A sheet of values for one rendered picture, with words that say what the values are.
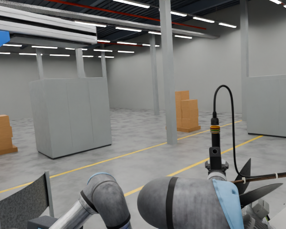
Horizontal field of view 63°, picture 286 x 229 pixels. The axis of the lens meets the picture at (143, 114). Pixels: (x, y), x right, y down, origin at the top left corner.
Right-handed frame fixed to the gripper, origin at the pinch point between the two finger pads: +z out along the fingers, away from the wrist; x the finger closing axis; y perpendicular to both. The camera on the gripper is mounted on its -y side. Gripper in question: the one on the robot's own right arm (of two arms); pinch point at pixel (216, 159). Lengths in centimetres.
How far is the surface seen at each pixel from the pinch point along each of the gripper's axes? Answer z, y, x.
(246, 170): 27.3, 15.1, 15.8
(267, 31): 1261, -265, 261
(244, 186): 28.7, 24.9, 15.1
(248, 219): 5.2, 31.5, 13.8
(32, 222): -27, 25, -85
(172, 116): 605, 63, -129
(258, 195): -1.3, 15.8, 17.3
